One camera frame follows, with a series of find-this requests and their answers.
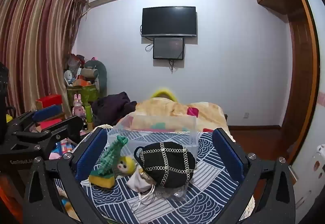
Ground pink bunny doll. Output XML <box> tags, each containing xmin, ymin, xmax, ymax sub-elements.
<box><xmin>72</xmin><ymin>94</ymin><xmax>87</xmax><ymax>120</ymax></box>

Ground green cardboard box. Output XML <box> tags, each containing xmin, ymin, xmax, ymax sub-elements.
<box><xmin>66</xmin><ymin>83</ymin><xmax>101</xmax><ymax>111</ymax></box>

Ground red box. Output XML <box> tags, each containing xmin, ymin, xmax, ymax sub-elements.
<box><xmin>36</xmin><ymin>94</ymin><xmax>63</xmax><ymax>109</ymax></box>

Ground white cloth pouch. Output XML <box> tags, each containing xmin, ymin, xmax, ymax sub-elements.
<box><xmin>126</xmin><ymin>165</ymin><xmax>156</xmax><ymax>193</ymax></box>

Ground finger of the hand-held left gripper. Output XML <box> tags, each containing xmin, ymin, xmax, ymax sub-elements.
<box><xmin>8</xmin><ymin>105</ymin><xmax>66</xmax><ymax>136</ymax></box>
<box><xmin>13</xmin><ymin>115</ymin><xmax>85</xmax><ymax>161</ymax></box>

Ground clear plastic storage box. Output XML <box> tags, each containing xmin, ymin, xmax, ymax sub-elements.
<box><xmin>107</xmin><ymin>115</ymin><xmax>199</xmax><ymax>163</ymax></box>

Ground clear plastic bag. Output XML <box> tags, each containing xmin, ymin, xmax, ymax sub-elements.
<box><xmin>162</xmin><ymin>180</ymin><xmax>189</xmax><ymax>202</ymax></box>

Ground pink box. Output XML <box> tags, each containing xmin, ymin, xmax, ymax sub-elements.
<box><xmin>40</xmin><ymin>118</ymin><xmax>65</xmax><ymax>130</ymax></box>

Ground green knitted cactus toy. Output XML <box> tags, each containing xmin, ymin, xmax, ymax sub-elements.
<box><xmin>88</xmin><ymin>135</ymin><xmax>129</xmax><ymax>188</ymax></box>

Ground white plastic object with stickers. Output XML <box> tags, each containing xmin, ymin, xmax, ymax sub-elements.
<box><xmin>291</xmin><ymin>143</ymin><xmax>325</xmax><ymax>214</ymax></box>

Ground yellow-haired monkey doll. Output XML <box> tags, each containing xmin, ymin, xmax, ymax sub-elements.
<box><xmin>113</xmin><ymin>155</ymin><xmax>138</xmax><ymax>178</ymax></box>

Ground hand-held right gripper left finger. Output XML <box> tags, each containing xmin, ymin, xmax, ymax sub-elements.
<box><xmin>23</xmin><ymin>126</ymin><xmax>109</xmax><ymax>224</ymax></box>

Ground colourful printed cloth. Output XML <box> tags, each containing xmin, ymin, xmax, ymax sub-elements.
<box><xmin>49</xmin><ymin>137</ymin><xmax>78</xmax><ymax>161</ymax></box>

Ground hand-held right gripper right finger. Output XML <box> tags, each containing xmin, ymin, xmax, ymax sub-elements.
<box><xmin>211</xmin><ymin>127</ymin><xmax>297</xmax><ymax>224</ymax></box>

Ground striped red beige curtain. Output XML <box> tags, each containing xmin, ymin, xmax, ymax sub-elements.
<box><xmin>0</xmin><ymin>0</ymin><xmax>85</xmax><ymax>119</ymax></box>

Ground pile of toys and boxes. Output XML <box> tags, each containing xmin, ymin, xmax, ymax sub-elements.
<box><xmin>63</xmin><ymin>53</ymin><xmax>100</xmax><ymax>87</ymax></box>

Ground black wall television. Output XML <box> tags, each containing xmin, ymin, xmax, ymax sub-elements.
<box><xmin>141</xmin><ymin>6</ymin><xmax>198</xmax><ymax>38</ymax></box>

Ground brown wooden wardrobe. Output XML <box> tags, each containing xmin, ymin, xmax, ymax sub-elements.
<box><xmin>251</xmin><ymin>0</ymin><xmax>321</xmax><ymax>165</ymax></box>

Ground dark purple clothing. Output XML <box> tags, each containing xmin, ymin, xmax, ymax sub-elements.
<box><xmin>91</xmin><ymin>91</ymin><xmax>138</xmax><ymax>128</ymax></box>

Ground small black wall monitor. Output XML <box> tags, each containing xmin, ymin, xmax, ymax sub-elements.
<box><xmin>153</xmin><ymin>37</ymin><xmax>185</xmax><ymax>60</ymax></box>

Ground black monitor cable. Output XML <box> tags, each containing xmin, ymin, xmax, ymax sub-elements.
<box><xmin>169</xmin><ymin>59</ymin><xmax>179</xmax><ymax>74</ymax></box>

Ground black studded fabric bag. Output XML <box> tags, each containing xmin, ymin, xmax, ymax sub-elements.
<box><xmin>133</xmin><ymin>141</ymin><xmax>197</xmax><ymax>188</ymax></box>

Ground yellow plush object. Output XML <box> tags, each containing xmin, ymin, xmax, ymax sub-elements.
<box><xmin>150</xmin><ymin>86</ymin><xmax>179</xmax><ymax>102</ymax></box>

